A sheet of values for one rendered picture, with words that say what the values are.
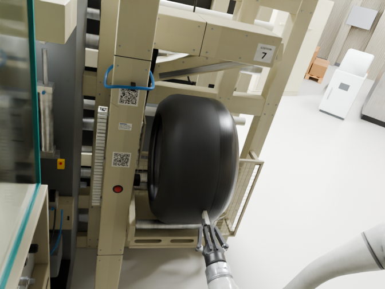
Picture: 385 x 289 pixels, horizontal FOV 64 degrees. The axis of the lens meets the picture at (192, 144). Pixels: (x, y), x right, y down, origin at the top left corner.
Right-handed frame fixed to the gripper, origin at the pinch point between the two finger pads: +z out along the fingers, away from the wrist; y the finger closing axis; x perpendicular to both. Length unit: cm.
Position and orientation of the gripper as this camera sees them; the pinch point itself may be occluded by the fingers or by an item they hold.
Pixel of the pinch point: (205, 219)
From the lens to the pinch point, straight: 127.0
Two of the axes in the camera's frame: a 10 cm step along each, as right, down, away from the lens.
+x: -2.3, 7.7, 6.0
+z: -1.6, -6.4, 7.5
